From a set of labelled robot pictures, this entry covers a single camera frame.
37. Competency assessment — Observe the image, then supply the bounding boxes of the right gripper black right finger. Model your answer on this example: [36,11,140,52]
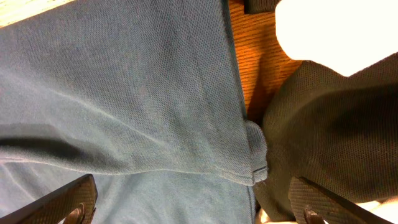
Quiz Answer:
[288,177,397,224]

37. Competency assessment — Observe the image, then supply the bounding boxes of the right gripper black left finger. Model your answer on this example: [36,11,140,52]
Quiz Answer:
[1,174,98,224]

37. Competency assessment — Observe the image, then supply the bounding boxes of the black crumpled garment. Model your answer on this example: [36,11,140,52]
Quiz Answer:
[243,0,398,223]

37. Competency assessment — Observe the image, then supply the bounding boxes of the white crumpled t-shirt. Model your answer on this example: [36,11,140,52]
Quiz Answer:
[257,0,398,224]

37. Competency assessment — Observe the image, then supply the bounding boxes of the dark blue polo shirt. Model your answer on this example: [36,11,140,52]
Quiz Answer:
[1,0,266,223]

